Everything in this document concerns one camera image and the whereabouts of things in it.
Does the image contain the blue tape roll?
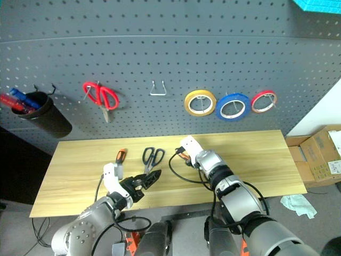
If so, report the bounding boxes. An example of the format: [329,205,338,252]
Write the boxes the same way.
[215,92,252,122]

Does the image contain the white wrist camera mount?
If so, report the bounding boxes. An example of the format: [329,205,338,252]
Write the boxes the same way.
[180,135,205,161]
[102,163,134,211]

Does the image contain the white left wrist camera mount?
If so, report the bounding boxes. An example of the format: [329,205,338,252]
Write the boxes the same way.
[102,163,134,211]

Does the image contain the dark round object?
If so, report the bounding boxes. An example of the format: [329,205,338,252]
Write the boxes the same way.
[320,235,341,256]

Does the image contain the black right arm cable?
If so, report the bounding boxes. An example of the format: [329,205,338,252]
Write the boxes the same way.
[168,148,270,236]

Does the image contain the silver wire loop hook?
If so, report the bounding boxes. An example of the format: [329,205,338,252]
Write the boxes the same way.
[149,79,168,96]

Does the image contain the orange stand part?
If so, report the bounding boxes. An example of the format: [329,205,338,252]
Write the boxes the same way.
[125,231,141,254]

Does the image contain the dark cabinet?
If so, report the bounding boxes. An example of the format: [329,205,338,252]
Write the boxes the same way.
[0,125,58,206]

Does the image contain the large brown cardboard box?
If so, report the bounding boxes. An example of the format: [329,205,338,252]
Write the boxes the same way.
[299,124,341,189]

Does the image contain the red pen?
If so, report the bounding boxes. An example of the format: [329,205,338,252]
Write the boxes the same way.
[0,93,36,114]

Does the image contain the yellow tape roll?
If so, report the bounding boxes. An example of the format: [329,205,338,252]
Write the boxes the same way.
[184,89,217,117]

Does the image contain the blue marker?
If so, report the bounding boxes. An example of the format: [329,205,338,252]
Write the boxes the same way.
[9,87,41,109]

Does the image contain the black-handled scissors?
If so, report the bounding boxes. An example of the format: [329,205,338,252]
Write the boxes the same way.
[141,147,166,177]

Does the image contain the black pen cup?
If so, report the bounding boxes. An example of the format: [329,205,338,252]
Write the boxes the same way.
[10,91,73,139]

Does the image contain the small brown cardboard box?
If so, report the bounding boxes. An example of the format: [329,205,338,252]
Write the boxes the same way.
[285,135,315,183]

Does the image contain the dark table frame bar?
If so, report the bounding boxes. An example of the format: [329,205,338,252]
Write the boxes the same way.
[160,210,222,221]

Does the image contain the teal foam block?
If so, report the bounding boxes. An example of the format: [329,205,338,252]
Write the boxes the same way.
[290,0,341,15]

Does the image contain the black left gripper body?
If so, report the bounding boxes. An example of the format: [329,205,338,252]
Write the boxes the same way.
[118,176,147,203]

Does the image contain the red tape roll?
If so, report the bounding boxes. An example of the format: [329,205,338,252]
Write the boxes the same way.
[250,90,278,115]

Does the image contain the teal crumpled cloth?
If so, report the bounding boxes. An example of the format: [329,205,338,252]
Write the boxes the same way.
[280,194,318,220]

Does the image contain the grey perforated pegboard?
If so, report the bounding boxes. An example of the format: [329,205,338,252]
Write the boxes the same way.
[0,0,341,156]

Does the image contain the black floor cables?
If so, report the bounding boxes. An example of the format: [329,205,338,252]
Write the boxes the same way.
[31,217,54,248]

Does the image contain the orange and black utility knife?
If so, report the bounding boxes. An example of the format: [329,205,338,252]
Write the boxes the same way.
[113,148,128,180]

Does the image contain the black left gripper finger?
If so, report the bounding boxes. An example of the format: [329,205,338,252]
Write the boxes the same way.
[135,169,163,185]
[143,174,161,191]

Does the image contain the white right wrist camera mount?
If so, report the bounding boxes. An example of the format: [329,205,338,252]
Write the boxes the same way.
[180,135,205,161]

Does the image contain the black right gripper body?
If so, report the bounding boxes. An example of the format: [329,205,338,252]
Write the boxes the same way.
[177,148,198,169]

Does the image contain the red-handled scissors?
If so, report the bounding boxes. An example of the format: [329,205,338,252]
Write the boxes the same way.
[82,81,120,124]

